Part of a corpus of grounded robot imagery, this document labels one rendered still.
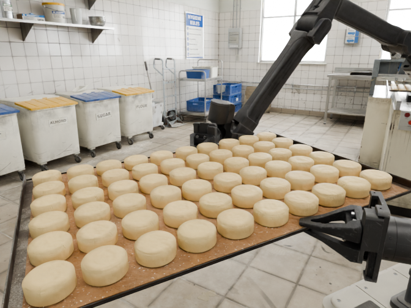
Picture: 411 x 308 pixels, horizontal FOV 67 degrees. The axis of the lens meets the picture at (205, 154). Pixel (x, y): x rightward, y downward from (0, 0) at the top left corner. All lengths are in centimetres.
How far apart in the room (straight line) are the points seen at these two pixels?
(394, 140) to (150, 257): 246
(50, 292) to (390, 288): 147
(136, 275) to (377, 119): 314
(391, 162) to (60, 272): 257
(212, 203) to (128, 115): 393
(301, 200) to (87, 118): 357
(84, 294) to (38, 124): 325
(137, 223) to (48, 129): 323
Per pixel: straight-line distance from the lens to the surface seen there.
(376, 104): 335
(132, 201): 49
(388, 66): 340
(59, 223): 47
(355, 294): 156
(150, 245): 38
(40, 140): 361
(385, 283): 168
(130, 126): 440
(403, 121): 264
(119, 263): 37
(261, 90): 93
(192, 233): 40
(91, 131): 397
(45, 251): 42
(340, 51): 666
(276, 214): 44
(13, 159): 352
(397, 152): 273
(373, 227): 43
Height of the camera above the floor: 123
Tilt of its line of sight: 18 degrees down
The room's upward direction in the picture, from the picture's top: straight up
